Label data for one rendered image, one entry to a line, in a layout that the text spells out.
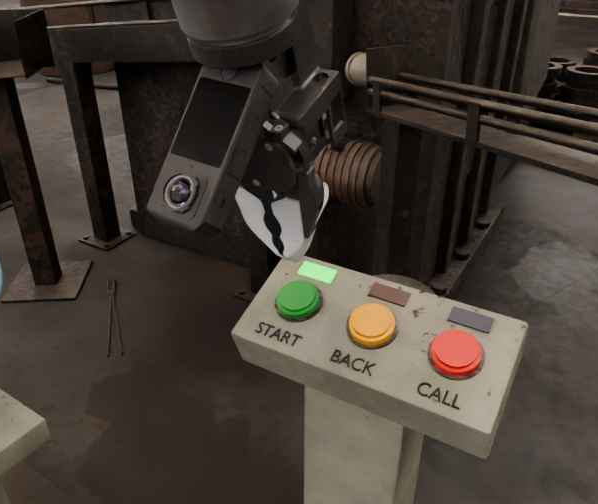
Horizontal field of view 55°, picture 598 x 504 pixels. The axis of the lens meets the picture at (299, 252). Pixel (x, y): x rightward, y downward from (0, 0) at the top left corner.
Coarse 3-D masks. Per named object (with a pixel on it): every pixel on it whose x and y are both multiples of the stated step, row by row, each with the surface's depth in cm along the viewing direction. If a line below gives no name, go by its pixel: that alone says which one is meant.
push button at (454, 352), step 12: (444, 336) 47; (456, 336) 47; (468, 336) 47; (432, 348) 47; (444, 348) 47; (456, 348) 46; (468, 348) 46; (480, 348) 46; (432, 360) 47; (444, 360) 46; (456, 360) 46; (468, 360) 45; (480, 360) 46; (444, 372) 46; (456, 372) 45; (468, 372) 45
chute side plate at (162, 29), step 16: (48, 32) 156; (64, 32) 153; (80, 32) 150; (96, 32) 147; (112, 32) 144; (128, 32) 142; (144, 32) 139; (160, 32) 137; (176, 32) 134; (64, 48) 156; (80, 48) 153; (96, 48) 150; (112, 48) 147; (128, 48) 144; (144, 48) 141; (160, 48) 139; (176, 48) 136
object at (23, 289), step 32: (0, 32) 141; (32, 32) 132; (0, 64) 141; (32, 64) 131; (0, 96) 136; (0, 128) 140; (0, 160) 144; (32, 160) 149; (32, 192) 149; (32, 224) 153; (32, 256) 158; (32, 288) 162; (64, 288) 162
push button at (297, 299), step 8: (296, 280) 54; (304, 280) 54; (288, 288) 54; (296, 288) 53; (304, 288) 53; (312, 288) 53; (280, 296) 53; (288, 296) 53; (296, 296) 53; (304, 296) 53; (312, 296) 52; (280, 304) 53; (288, 304) 52; (296, 304) 52; (304, 304) 52; (312, 304) 52; (288, 312) 52; (296, 312) 52; (304, 312) 52
